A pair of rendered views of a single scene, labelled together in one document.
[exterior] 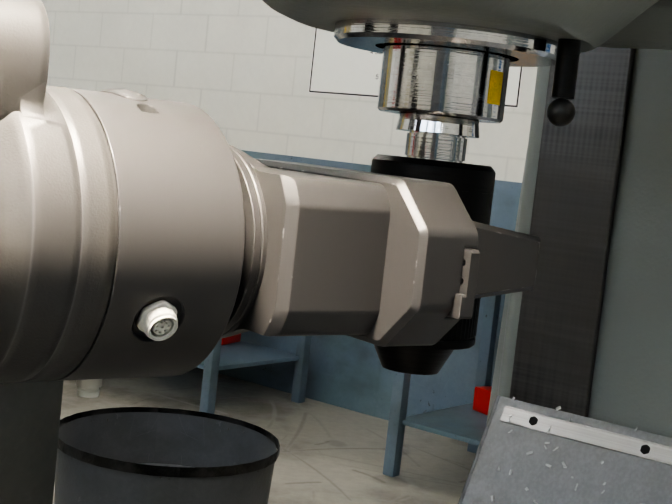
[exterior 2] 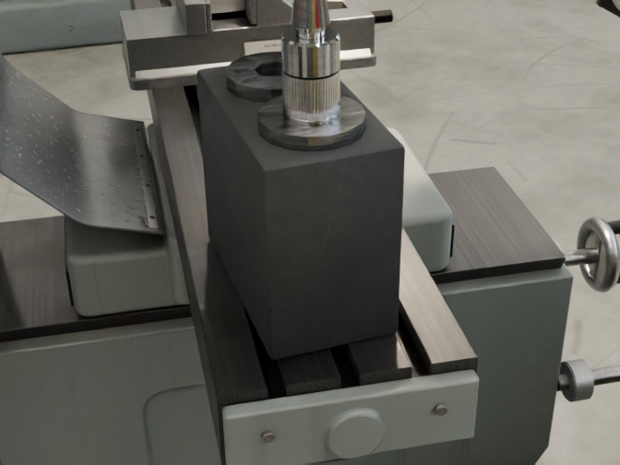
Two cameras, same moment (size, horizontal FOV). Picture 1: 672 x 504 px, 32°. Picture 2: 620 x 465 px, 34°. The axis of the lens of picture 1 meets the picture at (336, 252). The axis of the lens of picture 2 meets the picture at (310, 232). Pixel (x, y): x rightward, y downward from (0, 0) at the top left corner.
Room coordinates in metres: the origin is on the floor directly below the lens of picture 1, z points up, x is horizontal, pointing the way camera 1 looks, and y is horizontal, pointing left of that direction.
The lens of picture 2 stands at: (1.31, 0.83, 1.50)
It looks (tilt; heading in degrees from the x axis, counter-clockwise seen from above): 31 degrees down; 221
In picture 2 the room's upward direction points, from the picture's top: 1 degrees counter-clockwise
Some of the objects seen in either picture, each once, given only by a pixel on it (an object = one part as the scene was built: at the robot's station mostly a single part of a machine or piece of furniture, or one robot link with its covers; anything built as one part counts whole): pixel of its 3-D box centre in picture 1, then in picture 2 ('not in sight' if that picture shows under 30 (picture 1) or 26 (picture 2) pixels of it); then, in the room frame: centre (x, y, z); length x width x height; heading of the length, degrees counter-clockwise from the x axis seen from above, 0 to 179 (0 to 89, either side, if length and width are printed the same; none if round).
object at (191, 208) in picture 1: (219, 248); not in sight; (0.38, 0.04, 1.23); 0.13 x 0.12 x 0.10; 38
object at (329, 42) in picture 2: not in sight; (310, 40); (0.72, 0.32, 1.20); 0.05 x 0.05 x 0.01
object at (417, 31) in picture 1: (447, 42); not in sight; (0.44, -0.03, 1.31); 0.09 x 0.09 x 0.01
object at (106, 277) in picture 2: not in sight; (250, 204); (0.44, -0.03, 0.80); 0.50 x 0.35 x 0.12; 143
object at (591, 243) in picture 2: not in sight; (576, 257); (0.04, 0.27, 0.64); 0.16 x 0.12 x 0.12; 143
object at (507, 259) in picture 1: (480, 261); not in sight; (0.42, -0.05, 1.23); 0.06 x 0.02 x 0.03; 128
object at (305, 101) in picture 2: not in sight; (311, 79); (0.72, 0.32, 1.17); 0.05 x 0.05 x 0.06
